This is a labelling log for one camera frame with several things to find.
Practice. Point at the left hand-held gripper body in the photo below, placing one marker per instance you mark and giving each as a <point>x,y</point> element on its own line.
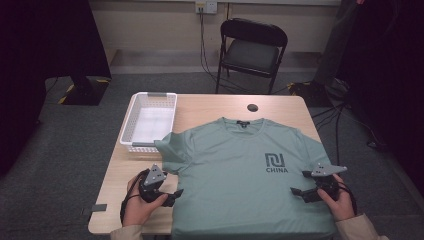
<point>150,186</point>

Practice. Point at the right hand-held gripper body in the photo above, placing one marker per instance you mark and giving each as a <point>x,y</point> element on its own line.
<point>328,185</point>

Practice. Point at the green t-shirt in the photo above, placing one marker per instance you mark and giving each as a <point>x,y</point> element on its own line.
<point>226,186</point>

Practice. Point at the person's right hand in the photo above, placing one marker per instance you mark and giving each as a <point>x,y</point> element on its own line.
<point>341,206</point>

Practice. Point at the person's left hand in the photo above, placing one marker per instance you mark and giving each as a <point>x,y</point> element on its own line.
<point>138,210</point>

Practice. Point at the grey tape strip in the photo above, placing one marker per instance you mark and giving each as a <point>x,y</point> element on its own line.
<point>98,208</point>

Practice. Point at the white plastic basket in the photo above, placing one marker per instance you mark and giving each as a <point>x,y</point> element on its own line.
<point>150,123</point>

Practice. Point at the black yellow-striped stand base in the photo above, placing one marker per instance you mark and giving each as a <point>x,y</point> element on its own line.
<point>85,91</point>
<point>310,93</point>

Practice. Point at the round dark table grommet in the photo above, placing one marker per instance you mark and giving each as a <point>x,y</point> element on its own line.
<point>252,107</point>

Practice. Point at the black curtain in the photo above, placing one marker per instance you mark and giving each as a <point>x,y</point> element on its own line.
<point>43,50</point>
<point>393,83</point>

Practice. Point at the black folding chair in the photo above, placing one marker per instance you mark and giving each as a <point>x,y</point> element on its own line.
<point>251,55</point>

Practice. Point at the grey leaning panel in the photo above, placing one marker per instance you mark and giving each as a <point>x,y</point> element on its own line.
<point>335,43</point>

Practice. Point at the white wall outlet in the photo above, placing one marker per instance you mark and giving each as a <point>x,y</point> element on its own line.
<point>206,6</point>

